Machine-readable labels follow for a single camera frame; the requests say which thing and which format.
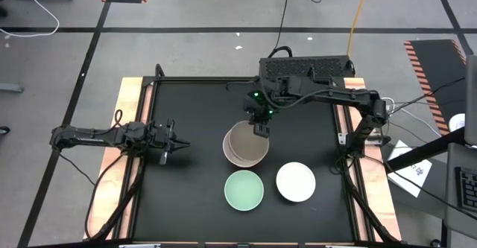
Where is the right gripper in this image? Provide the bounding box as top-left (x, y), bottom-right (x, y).
top-left (244, 89), bottom-right (276, 137)

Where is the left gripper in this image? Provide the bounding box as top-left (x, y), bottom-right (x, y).
top-left (150, 119), bottom-right (192, 166)

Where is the white bowl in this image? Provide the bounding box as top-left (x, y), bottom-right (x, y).
top-left (222, 128), bottom-right (268, 168)

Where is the white plate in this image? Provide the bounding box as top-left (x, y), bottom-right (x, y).
top-left (275, 161), bottom-right (317, 203)

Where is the green bowl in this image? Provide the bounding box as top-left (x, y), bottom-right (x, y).
top-left (224, 169), bottom-right (265, 212)

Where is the wooden table side board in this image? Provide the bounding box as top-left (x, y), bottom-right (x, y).
top-left (333, 77), bottom-right (402, 241)
top-left (83, 77), bottom-right (154, 241)

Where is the black computer case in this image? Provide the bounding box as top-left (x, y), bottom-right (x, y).
top-left (259, 55), bottom-right (356, 79)

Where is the white paper sheet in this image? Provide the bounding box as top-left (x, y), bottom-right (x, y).
top-left (387, 139), bottom-right (433, 199)

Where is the black slanted bar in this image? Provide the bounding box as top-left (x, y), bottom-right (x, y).
top-left (383, 127), bottom-right (467, 171)

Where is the white cup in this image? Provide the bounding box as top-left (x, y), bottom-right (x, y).
top-left (449, 112), bottom-right (467, 133)

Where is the grey desk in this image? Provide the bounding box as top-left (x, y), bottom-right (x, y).
top-left (445, 142), bottom-right (477, 238)

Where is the grey monitor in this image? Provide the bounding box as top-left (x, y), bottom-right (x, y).
top-left (464, 54), bottom-right (477, 147)

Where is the black keyboard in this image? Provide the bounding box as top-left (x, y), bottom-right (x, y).
top-left (454, 165), bottom-right (477, 212)

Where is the black table frame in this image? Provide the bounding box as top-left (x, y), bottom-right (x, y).
top-left (132, 75), bottom-right (358, 244)

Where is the black power cable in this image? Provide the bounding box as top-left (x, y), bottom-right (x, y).
top-left (267, 0), bottom-right (295, 59)

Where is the yellow cable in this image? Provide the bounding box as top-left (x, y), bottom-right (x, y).
top-left (346, 0), bottom-right (373, 57)

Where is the white floor cable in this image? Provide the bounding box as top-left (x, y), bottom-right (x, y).
top-left (0, 0), bottom-right (60, 39)

